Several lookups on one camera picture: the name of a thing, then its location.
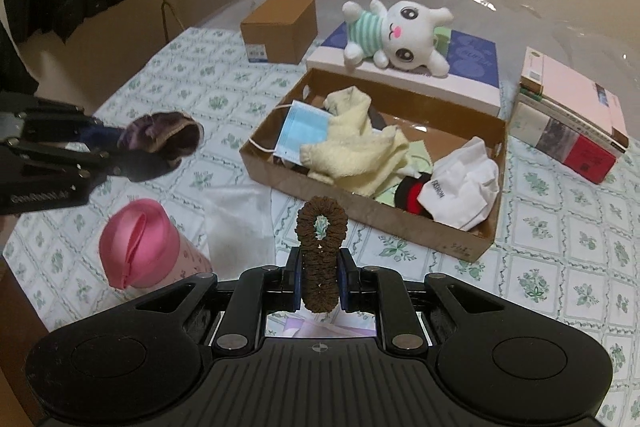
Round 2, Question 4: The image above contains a brown hair scrunchie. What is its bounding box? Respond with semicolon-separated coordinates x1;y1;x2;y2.
295;196;348;313

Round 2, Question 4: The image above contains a yellow fluffy towel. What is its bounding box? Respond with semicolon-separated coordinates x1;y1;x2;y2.
300;86;409;197

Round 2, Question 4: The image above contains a white fluffy sock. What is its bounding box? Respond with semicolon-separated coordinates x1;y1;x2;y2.
416;136;499;232

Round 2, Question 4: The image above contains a white tissue sheet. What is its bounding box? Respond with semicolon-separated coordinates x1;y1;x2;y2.
203;184;276;281

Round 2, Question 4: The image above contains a pink lidded tumbler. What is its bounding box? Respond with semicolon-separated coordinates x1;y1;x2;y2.
99;198;213;291

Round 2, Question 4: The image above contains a black red sock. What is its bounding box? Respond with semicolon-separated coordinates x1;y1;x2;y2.
394;172;432;219

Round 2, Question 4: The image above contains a light green cloth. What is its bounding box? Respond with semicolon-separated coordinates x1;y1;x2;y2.
374;141;433;207

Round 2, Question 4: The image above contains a blue surgical face mask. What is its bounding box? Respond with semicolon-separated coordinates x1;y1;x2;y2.
248;101;331;167

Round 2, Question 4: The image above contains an open brown cardboard tray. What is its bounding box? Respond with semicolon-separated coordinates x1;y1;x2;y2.
240;69;506;261

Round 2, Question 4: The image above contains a small brown cardboard box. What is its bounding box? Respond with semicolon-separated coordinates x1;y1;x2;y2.
240;0;318;65

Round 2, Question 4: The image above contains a green patterned bed sheet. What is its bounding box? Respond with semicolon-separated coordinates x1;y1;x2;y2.
3;29;639;426

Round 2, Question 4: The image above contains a blue white flat box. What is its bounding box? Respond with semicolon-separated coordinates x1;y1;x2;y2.
306;24;501;116

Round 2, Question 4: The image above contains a white plush bunny toy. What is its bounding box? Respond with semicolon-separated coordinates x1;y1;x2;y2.
342;0;454;77

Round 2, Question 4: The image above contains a stack of books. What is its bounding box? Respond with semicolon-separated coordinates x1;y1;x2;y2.
509;46;629;184

